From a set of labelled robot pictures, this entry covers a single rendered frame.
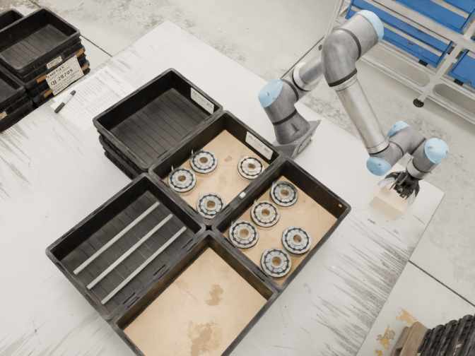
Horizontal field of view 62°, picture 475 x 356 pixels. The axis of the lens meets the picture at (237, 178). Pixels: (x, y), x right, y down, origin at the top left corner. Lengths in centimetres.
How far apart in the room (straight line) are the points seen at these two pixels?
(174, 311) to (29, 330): 49
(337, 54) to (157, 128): 75
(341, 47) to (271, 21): 225
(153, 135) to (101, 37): 180
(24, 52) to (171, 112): 112
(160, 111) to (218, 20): 186
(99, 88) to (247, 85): 69
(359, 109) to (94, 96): 117
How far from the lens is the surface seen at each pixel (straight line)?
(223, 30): 333
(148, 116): 165
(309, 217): 146
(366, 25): 134
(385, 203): 167
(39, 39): 259
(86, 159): 173
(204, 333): 129
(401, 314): 241
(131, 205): 144
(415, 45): 303
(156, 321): 130
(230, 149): 155
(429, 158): 146
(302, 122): 164
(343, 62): 126
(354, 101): 130
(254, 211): 140
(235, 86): 194
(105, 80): 198
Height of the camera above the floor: 211
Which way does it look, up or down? 59 degrees down
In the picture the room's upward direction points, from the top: 11 degrees clockwise
